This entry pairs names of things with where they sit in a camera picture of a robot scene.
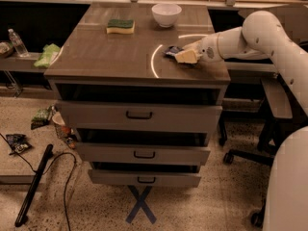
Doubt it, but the orange snack bag on floor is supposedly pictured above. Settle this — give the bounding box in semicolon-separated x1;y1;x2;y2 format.
65;137;77;149

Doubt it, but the brown bowl on shelf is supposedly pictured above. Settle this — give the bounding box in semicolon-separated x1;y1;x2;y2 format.
0;41;14;59

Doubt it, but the top grey drawer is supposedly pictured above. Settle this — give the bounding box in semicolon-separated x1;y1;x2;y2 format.
56;100;222;133

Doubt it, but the blue rxbar blueberry wrapper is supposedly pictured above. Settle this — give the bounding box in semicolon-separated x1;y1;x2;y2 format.
164;46;182;58

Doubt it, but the black cable on floor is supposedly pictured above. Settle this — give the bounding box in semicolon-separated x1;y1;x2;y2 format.
0;132;78;231

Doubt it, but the bottom grey drawer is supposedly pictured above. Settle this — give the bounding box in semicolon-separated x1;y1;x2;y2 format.
88;169;201;188

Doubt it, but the paper cup on floor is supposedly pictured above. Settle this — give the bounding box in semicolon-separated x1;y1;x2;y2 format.
52;112;71;139

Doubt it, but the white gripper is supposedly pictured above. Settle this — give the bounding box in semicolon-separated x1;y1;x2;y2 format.
175;34;221;64

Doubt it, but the black bar on floor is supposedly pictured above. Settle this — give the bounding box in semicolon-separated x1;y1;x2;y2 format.
14;144;53;227

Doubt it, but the clear plastic water bottle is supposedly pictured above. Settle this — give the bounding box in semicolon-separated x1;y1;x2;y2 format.
8;29;29;57

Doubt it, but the blue snack bag on floor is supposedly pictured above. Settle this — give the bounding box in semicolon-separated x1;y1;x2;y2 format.
6;134;32;154

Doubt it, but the middle grey drawer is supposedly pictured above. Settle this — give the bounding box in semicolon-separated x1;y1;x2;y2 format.
76;142;210;166

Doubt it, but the black office chair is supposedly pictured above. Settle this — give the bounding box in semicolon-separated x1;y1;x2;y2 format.
218;78;290;231

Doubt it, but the green snack bag on floor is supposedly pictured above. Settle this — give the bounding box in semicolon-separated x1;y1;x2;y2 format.
31;106;54;130

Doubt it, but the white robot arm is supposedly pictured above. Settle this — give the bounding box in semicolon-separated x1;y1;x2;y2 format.
175;11;308;231

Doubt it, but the white bowl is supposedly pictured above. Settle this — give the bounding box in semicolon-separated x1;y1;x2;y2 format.
151;4;182;28

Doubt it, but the grey drawer cabinet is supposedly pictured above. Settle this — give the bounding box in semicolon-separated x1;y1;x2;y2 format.
45;3;230;174

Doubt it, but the grey drawer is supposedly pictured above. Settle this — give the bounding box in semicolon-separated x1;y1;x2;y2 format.
56;100;222;133
88;169;201;188
76;142;210;166

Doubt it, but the green and yellow sponge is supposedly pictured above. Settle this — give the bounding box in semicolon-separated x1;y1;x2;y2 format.
106;19;135;34

